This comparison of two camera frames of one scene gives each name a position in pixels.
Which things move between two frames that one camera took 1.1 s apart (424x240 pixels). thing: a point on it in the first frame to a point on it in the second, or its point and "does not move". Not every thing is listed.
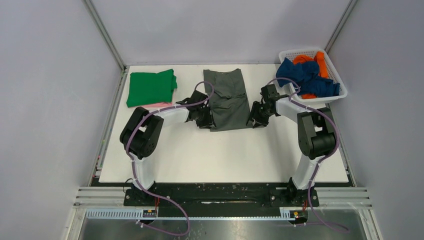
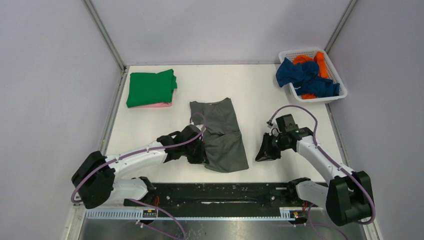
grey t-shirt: x=228 y=100 to x=222 y=140
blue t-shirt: x=305 y=73 does not move
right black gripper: x=254 y=115 to x=265 y=153
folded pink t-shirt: x=159 y=105 does not move
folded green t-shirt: x=150 y=88 does not move
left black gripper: x=208 y=123 to x=201 y=158
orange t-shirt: x=319 y=57 does not move
